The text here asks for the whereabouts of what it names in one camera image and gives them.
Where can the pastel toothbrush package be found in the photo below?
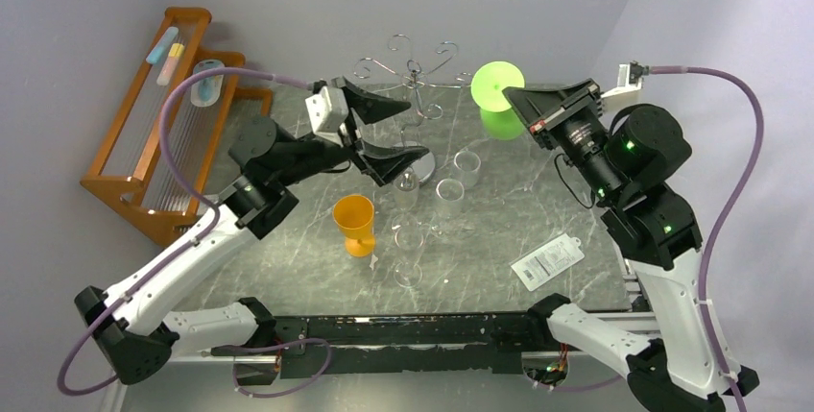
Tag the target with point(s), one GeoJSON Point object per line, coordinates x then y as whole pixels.
{"type": "Point", "coordinates": [167, 54]}

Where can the clear wine glass lying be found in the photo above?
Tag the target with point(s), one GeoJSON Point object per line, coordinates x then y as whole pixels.
{"type": "Point", "coordinates": [413, 238]}

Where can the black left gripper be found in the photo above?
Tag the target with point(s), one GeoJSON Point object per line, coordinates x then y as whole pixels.
{"type": "Point", "coordinates": [383, 163]}

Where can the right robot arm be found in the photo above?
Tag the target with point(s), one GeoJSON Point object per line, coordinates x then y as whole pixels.
{"type": "Point", "coordinates": [626, 166]}

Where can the blue blister pack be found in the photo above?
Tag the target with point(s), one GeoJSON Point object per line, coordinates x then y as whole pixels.
{"type": "Point", "coordinates": [207, 91]}

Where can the orange wooden display shelf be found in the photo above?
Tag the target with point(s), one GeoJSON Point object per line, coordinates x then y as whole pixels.
{"type": "Point", "coordinates": [128, 174]}

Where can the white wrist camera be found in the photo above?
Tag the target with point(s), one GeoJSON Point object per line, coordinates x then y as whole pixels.
{"type": "Point", "coordinates": [327, 109]}
{"type": "Point", "coordinates": [630, 79]}

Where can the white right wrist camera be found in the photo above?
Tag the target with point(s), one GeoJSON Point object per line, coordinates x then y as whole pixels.
{"type": "Point", "coordinates": [630, 79]}

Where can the orange plastic wine glass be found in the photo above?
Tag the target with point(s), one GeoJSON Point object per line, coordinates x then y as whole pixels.
{"type": "Point", "coordinates": [354, 217]}

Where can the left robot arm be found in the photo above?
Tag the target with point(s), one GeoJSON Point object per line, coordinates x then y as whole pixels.
{"type": "Point", "coordinates": [134, 323]}

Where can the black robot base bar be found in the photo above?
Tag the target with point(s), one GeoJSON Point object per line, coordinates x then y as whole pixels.
{"type": "Point", "coordinates": [497, 342]}

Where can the clear stemmed wine glass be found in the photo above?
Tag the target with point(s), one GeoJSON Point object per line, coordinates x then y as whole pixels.
{"type": "Point", "coordinates": [406, 190]}

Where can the white printed package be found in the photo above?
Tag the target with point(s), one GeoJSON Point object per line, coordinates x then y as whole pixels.
{"type": "Point", "coordinates": [548, 261]}

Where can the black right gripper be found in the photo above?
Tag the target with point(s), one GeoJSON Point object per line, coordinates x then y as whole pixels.
{"type": "Point", "coordinates": [564, 115]}

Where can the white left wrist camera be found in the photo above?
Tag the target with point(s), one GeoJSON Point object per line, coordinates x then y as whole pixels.
{"type": "Point", "coordinates": [327, 109]}

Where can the green plastic wine glass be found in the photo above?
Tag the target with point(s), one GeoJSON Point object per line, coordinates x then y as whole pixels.
{"type": "Point", "coordinates": [486, 89]}

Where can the chrome wine glass rack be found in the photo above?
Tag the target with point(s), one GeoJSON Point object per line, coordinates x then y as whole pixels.
{"type": "Point", "coordinates": [413, 79]}

